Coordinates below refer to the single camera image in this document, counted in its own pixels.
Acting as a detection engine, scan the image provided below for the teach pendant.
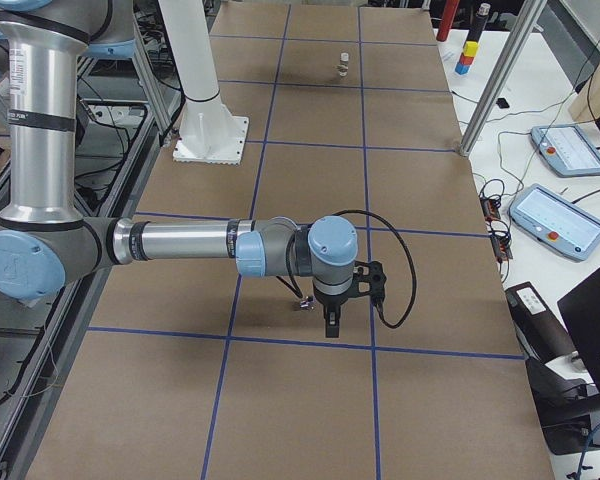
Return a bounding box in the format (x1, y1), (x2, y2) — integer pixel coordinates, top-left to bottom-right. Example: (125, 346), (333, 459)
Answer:
(509, 184), (600, 262)
(531, 125), (600, 177)

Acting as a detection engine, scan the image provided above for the white brass PPR valve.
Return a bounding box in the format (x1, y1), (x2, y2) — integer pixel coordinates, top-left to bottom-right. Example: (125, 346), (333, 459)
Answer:
(336, 52), (350, 78)

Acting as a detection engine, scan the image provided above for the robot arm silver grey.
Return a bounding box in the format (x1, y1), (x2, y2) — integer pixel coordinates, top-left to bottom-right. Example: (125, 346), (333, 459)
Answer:
(0, 1), (358, 338)

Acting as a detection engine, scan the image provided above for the black monitor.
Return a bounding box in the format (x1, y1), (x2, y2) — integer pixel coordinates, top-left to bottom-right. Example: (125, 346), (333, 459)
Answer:
(558, 267), (600, 390)

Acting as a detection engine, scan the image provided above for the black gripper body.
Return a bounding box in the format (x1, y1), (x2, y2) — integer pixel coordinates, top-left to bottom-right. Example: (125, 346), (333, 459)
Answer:
(314, 292), (344, 313)

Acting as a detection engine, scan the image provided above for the black box with label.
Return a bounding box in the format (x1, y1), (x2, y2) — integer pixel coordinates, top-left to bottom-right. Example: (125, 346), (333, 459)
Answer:
(505, 282), (577, 364)

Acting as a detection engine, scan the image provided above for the blue cube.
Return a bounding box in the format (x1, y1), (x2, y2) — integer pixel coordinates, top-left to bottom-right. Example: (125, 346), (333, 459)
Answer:
(454, 63), (470, 75)

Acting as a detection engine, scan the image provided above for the black camera cable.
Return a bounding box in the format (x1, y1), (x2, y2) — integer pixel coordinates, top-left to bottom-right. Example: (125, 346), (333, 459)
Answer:
(332, 209), (418, 330)

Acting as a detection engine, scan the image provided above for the black cylinder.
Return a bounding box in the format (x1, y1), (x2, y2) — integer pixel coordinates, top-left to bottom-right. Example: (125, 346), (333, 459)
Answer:
(466, 3), (491, 42)

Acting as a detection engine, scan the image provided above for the red cube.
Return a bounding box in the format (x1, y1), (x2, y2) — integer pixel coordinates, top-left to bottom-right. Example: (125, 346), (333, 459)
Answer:
(458, 54), (474, 66)

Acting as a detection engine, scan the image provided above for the white pedestal column base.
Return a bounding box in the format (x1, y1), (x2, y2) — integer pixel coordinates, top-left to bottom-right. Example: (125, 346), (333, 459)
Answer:
(159, 0), (249, 165)

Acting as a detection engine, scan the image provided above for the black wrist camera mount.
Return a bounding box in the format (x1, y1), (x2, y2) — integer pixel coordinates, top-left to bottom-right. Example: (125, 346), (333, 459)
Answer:
(347, 261), (387, 307)

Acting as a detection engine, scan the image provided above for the yellow cube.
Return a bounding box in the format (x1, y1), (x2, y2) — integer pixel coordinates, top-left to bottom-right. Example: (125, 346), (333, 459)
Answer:
(462, 40), (479, 58)

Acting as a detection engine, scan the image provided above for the small circuit board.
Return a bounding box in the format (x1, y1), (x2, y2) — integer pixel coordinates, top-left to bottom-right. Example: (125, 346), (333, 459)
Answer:
(480, 198), (501, 222)

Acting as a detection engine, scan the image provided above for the near teach pendant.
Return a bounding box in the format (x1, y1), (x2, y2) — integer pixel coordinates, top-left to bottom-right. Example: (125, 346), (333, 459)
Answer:
(509, 184), (600, 262)

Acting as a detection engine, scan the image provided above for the red cylinder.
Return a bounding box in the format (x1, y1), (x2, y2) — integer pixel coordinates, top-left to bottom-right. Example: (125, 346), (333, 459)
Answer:
(436, 0), (460, 42)

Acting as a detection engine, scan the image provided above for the small metal pipe fitting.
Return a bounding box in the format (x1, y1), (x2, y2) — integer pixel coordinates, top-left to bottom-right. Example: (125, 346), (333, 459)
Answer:
(299, 296), (314, 310)

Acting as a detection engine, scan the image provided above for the far teach pendant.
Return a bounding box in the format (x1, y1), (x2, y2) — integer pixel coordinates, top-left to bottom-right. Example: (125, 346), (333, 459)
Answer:
(531, 125), (600, 177)

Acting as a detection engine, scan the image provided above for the aluminium frame post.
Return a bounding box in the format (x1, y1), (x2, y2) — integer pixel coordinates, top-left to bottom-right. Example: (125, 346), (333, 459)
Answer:
(458, 0), (547, 157)

